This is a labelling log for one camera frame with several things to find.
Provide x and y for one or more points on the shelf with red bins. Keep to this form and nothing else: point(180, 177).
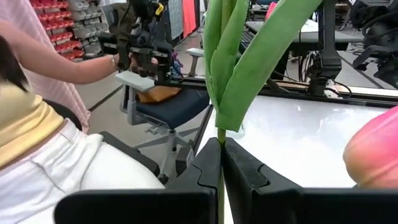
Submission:
point(68, 28)

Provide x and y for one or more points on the person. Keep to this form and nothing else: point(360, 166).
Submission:
point(46, 174)
point(37, 37)

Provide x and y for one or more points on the grey desk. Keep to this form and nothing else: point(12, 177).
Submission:
point(311, 34)

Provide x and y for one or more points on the red hanging cloth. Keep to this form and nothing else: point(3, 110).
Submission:
point(189, 12)

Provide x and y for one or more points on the pink tulip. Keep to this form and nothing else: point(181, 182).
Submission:
point(373, 149)

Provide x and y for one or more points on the grey office chair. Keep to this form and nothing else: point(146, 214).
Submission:
point(174, 109)

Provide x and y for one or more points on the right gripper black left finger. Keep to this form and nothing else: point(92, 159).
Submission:
point(155, 205)

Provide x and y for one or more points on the pink tulip bouquet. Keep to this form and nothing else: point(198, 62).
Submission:
point(236, 77)

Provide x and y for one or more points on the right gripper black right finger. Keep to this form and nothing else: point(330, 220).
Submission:
point(295, 205)

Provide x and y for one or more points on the brown cushion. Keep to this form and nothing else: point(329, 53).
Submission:
point(158, 93)

